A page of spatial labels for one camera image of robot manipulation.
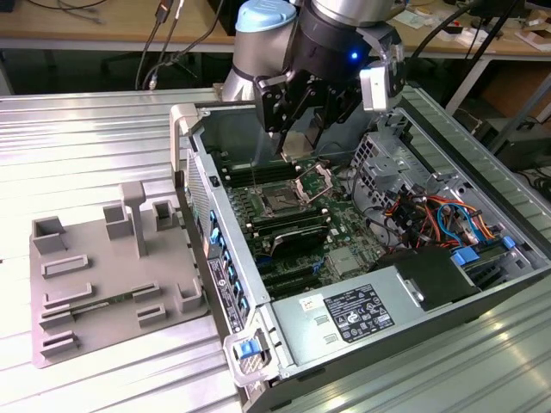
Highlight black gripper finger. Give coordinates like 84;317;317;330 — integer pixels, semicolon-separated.
308;83;362;150
252;71;311;158

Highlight silver square CPU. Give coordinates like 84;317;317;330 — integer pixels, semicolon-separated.
280;128;315;163

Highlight black RAM slot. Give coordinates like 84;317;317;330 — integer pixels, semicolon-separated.
245;206;327;223
222;158;298;174
225;170;300;187
251;217;331;237

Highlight CPU socket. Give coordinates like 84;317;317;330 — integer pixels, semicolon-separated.
257;184;299;217

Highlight black expansion slot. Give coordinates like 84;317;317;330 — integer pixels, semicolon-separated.
260;263;319;286
264;277;323;299

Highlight silver drive cage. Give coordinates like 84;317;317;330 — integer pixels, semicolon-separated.
348;131;431;207

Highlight metal socket cover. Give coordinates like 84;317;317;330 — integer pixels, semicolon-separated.
292;164;340;204

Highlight white papers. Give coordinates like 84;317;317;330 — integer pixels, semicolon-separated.
395;7;431;30

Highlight green motherboard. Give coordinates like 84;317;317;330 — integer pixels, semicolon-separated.
214;154;388;299

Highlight black expansion card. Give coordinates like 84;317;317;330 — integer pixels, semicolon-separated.
269;225;329;260

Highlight small white box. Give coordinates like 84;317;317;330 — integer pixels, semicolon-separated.
443;24;480;46

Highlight silver chipset heatsink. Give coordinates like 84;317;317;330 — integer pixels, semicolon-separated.
329;248;367;276

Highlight open PC case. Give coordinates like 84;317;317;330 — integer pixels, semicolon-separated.
170;81;551;413

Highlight long wooden desk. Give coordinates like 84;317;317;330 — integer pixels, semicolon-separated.
0;0;551;59

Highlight brown cardboard box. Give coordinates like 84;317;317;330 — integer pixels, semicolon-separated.
480;64;546;117

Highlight black plastic shroud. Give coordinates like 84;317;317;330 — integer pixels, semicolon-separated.
369;247;481;313

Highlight black box under desk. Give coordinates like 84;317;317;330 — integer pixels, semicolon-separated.
490;122;551;173

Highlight silver power supply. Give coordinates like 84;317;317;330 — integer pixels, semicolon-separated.
270;266;431;367

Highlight grey parts rack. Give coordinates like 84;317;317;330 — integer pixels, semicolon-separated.
28;180;210;370

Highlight green RAM stick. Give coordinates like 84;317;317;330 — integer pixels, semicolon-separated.
68;292;139;314

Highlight grey case handle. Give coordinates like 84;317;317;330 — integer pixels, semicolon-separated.
170;104;204;176
222;327;277;385

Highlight thick black cable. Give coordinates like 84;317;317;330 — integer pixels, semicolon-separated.
411;0;481;59

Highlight red orange wire bundle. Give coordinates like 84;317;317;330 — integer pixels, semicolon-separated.
382;193;505;255

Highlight thin black cable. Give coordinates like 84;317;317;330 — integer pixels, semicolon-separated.
135;0;182;92

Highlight blue wire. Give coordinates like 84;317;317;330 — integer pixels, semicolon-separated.
435;200;481;247

